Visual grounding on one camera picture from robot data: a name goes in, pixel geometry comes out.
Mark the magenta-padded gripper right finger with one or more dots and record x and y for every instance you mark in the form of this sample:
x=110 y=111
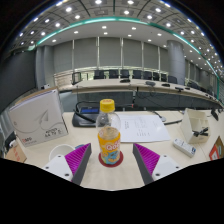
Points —
x=166 y=166

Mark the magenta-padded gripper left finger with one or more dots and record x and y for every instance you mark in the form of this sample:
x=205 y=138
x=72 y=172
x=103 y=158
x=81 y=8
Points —
x=60 y=166

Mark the yellow-capped clear drink bottle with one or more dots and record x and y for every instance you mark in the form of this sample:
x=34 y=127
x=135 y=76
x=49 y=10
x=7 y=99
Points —
x=109 y=146

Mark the small white remote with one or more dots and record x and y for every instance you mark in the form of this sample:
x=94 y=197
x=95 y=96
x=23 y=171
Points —
x=184 y=147

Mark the small blue round disc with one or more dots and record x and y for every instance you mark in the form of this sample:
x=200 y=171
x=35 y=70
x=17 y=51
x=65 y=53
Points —
x=79 y=146

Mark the flat round red coaster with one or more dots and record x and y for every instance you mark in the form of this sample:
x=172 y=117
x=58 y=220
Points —
x=101 y=161

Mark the white printed paper sheet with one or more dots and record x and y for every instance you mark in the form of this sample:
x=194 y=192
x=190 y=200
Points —
x=143 y=128

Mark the white cardboard box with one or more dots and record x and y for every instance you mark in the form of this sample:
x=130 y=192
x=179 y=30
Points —
x=36 y=120

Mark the red-edged sign card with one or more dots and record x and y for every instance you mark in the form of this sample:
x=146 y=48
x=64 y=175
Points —
x=217 y=151

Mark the black conference microphone console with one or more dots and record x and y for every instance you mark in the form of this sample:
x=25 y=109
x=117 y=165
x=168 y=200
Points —
x=83 y=118

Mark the row of black office chairs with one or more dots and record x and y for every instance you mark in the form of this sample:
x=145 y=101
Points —
x=125 y=74

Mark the group of ceiling lights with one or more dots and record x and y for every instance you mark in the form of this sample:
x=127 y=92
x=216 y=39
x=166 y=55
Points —
x=105 y=27

